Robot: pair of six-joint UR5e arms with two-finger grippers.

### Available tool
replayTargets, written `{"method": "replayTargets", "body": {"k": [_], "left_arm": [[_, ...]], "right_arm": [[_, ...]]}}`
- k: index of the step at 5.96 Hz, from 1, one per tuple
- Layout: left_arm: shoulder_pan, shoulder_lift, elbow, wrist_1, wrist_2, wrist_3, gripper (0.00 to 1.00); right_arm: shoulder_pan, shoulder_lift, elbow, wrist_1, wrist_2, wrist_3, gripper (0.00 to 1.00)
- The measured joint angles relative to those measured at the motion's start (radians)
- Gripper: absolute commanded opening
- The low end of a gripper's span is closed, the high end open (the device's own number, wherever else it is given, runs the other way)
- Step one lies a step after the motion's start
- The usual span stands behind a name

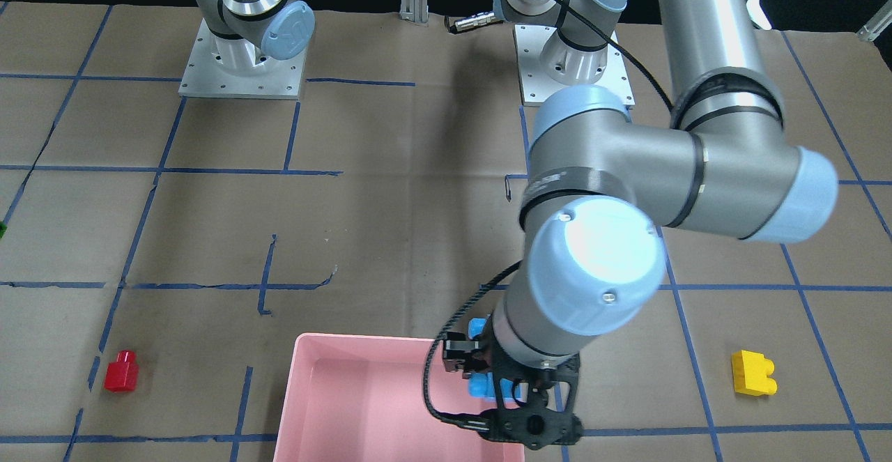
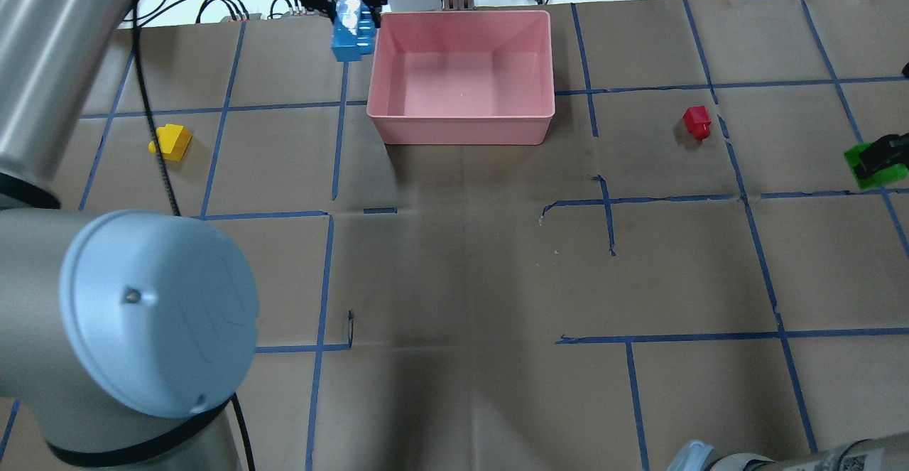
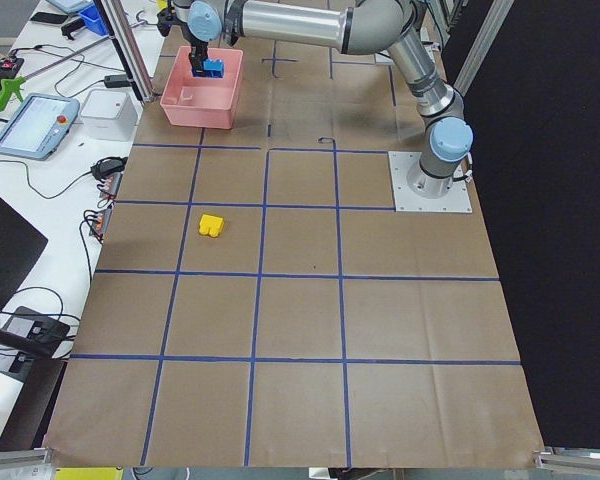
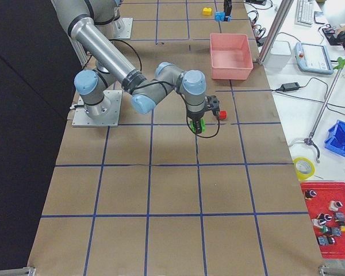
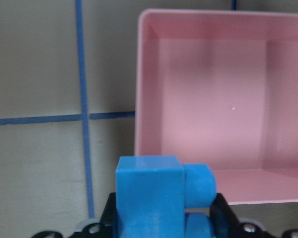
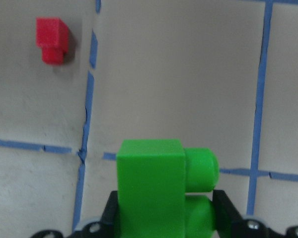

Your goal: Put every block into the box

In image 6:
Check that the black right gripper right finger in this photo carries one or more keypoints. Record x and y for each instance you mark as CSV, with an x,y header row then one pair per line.
x,y
231,224

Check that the brown paper table cover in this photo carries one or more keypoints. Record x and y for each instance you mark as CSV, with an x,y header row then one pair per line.
x,y
221,74

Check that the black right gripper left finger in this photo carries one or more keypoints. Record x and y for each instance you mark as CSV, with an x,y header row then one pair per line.
x,y
103,226

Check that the red toy block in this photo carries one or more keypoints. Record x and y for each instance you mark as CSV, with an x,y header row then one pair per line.
x,y
52,37

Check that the green toy block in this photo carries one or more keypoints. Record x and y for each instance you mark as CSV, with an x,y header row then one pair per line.
x,y
162,189

